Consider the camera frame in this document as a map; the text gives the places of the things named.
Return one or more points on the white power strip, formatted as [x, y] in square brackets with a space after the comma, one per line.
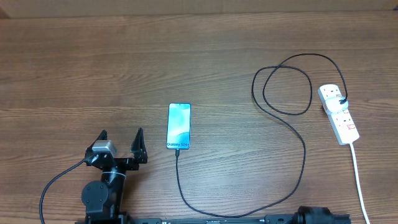
[342, 123]

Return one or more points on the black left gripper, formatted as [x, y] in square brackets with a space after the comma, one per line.
[138, 154]

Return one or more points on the white charger plug adapter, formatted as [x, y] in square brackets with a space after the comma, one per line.
[336, 104]

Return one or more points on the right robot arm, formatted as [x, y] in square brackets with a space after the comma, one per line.
[313, 215]

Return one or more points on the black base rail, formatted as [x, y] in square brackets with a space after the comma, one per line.
[268, 219]

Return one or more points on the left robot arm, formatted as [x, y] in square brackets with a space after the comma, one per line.
[103, 198]

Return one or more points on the blue Samsung Galaxy smartphone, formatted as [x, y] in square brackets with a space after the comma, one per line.
[179, 126]

